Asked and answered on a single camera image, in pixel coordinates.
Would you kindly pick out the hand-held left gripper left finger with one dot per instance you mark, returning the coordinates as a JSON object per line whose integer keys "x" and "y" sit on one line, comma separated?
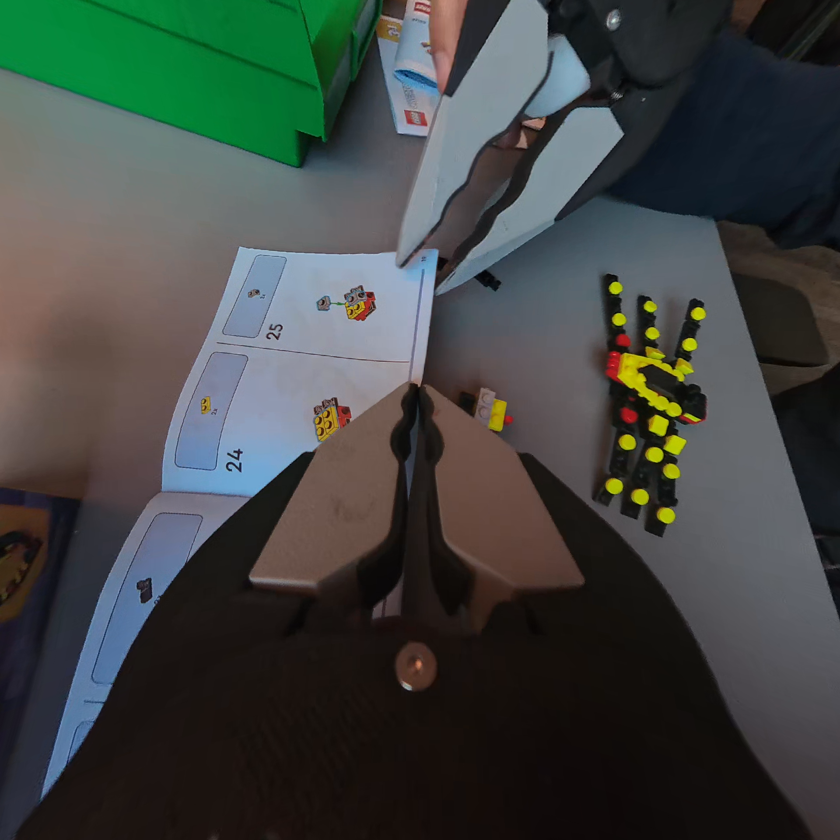
{"x": 328, "y": 518}

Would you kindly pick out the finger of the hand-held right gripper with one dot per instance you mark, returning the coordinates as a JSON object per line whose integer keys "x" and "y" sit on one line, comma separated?
{"x": 479, "y": 98}
{"x": 558, "y": 170}

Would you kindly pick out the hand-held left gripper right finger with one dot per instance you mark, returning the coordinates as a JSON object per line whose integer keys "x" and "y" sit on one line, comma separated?
{"x": 499, "y": 518}

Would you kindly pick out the small black lego piece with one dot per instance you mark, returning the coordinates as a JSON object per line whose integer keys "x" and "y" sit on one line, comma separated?
{"x": 491, "y": 281}

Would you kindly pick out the white instruction booklet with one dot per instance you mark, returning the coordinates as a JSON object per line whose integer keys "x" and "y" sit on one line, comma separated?
{"x": 295, "y": 367}

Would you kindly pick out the person's right forearm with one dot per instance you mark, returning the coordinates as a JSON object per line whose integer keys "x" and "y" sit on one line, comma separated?
{"x": 735, "y": 131}

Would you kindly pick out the small yellow red lego assembly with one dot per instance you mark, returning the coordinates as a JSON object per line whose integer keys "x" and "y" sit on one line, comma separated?
{"x": 492, "y": 410}

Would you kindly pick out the black yellow lego spider model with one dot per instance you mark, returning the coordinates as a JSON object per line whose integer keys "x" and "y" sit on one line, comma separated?
{"x": 649, "y": 387}

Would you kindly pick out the person's right hand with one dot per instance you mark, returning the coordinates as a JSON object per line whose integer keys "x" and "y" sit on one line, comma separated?
{"x": 447, "y": 39}

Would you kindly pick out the folded light blue instruction booklet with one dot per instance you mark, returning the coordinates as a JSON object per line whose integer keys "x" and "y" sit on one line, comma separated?
{"x": 410, "y": 98}

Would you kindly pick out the green cardboard box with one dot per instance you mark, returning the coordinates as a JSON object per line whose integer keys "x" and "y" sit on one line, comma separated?
{"x": 164, "y": 65}
{"x": 348, "y": 46}

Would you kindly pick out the black chair seat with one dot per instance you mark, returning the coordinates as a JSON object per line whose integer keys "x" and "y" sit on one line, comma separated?
{"x": 781, "y": 321}

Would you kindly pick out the dark booklet at left edge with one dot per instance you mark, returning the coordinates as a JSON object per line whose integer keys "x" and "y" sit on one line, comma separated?
{"x": 33, "y": 590}

